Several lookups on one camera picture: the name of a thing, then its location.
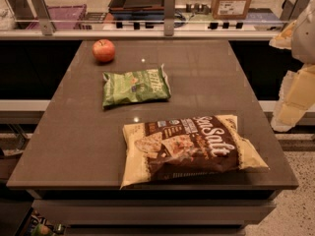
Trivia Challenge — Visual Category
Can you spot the red apple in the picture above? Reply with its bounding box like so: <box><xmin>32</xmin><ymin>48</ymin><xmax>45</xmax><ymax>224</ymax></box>
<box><xmin>93</xmin><ymin>39</ymin><xmax>115</xmax><ymax>62</ymax></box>

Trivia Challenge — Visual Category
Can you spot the brown sea salt chip bag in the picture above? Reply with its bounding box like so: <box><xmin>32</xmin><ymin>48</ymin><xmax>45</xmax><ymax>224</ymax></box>
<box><xmin>121</xmin><ymin>115</ymin><xmax>269</xmax><ymax>187</ymax></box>

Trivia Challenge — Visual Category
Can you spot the cardboard box with label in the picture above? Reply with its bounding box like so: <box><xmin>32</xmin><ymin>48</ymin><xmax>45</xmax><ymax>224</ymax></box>
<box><xmin>211</xmin><ymin>0</ymin><xmax>252</xmax><ymax>20</ymax></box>

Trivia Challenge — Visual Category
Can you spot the purple plastic crate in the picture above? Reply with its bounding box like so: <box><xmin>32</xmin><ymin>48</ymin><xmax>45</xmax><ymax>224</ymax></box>
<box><xmin>26</xmin><ymin>4</ymin><xmax>89</xmax><ymax>30</ymax></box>

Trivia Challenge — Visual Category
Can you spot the left metal rail bracket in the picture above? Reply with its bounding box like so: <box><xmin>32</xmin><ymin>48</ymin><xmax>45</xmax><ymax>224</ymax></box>
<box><xmin>31</xmin><ymin>0</ymin><xmax>55</xmax><ymax>35</ymax></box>

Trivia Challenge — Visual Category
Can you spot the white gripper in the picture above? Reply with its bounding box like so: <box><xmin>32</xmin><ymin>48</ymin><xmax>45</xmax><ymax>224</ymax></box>
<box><xmin>269</xmin><ymin>0</ymin><xmax>315</xmax><ymax>132</ymax></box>

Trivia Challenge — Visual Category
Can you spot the metal rail bracket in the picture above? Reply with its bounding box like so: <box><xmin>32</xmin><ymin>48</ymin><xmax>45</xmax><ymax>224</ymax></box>
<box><xmin>31</xmin><ymin>0</ymin><xmax>55</xmax><ymax>35</ymax></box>
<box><xmin>280</xmin><ymin>0</ymin><xmax>310</xmax><ymax>28</ymax></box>
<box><xmin>163</xmin><ymin>0</ymin><xmax>175</xmax><ymax>36</ymax></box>

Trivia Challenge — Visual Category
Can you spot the green chip bag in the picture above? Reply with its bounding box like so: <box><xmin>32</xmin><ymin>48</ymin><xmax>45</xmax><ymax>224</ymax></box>
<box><xmin>102</xmin><ymin>65</ymin><xmax>171</xmax><ymax>108</ymax></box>

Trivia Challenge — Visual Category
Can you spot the middle metal rail bracket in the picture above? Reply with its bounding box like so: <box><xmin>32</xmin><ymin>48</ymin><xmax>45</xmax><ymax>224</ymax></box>
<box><xmin>163</xmin><ymin>0</ymin><xmax>175</xmax><ymax>36</ymax></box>

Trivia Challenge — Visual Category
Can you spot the right metal rail bracket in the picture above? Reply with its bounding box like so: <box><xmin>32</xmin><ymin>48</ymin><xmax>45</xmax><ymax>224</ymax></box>
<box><xmin>280</xmin><ymin>0</ymin><xmax>310</xmax><ymax>28</ymax></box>

